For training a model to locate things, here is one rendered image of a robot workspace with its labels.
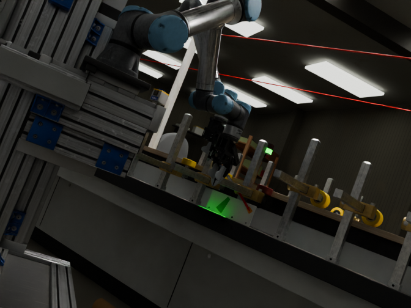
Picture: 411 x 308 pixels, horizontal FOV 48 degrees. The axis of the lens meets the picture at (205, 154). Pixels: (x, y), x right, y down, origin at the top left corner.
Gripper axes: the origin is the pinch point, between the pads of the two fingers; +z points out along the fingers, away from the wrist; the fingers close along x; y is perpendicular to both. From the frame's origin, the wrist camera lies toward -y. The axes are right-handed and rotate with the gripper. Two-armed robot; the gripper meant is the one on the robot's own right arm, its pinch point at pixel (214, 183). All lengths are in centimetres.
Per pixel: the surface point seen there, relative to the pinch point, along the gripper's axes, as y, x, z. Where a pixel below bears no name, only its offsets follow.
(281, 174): -0.4, 26.5, -12.2
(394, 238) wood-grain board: -46, 62, -7
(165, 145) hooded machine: -462, -449, -49
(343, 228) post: -30, 46, -3
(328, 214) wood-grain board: -46, 32, -7
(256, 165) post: -29.9, -2.3, -15.7
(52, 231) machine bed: -52, -146, 69
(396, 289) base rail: -30, 73, 12
